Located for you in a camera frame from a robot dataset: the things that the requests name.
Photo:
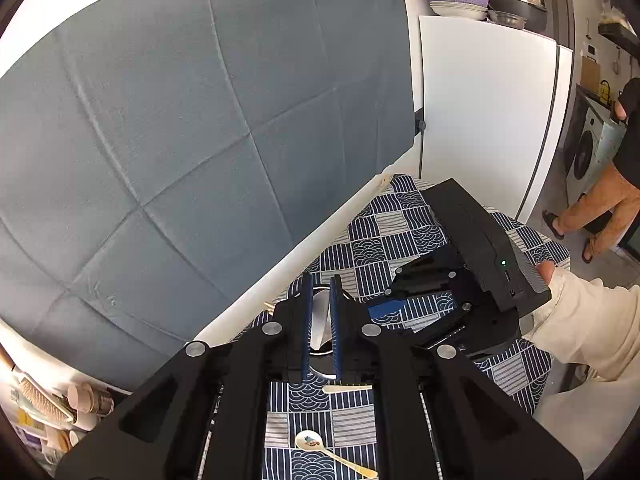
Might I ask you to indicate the blue patterned tablecloth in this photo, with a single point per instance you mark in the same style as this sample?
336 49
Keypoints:
390 230

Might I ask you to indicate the pink jar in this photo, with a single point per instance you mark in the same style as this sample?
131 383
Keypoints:
90 399

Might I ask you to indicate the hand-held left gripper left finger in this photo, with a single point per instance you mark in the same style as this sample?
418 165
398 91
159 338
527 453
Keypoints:
306 330

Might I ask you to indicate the beige chopstick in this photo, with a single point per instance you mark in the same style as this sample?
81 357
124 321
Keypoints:
350 388

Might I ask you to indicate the stack of white bowls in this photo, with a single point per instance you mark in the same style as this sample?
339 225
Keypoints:
457 10

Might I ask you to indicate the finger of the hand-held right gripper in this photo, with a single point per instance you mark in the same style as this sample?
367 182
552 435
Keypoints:
387 309
425 275

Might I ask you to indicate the black wall plug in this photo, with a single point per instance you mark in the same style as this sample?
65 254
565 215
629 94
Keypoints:
420 122

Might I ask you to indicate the grey cloth backdrop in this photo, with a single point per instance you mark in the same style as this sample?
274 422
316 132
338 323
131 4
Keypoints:
175 135

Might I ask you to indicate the white washing machine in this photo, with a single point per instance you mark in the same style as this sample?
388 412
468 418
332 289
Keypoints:
590 145

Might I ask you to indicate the white refrigerator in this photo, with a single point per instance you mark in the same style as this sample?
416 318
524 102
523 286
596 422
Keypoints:
475 110

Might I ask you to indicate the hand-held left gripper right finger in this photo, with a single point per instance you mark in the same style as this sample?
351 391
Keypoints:
336 330

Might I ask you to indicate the steel bowl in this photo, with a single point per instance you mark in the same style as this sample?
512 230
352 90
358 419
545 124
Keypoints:
506 20

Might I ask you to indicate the person's right forearm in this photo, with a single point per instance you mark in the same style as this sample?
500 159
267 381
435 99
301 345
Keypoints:
585 320

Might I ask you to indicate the person's right hand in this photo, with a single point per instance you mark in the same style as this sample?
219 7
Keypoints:
547 272

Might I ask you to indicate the black cylindrical utensil holder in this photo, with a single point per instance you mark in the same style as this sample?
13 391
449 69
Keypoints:
322 352

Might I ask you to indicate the person's light garment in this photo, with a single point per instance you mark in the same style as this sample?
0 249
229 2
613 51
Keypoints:
590 425

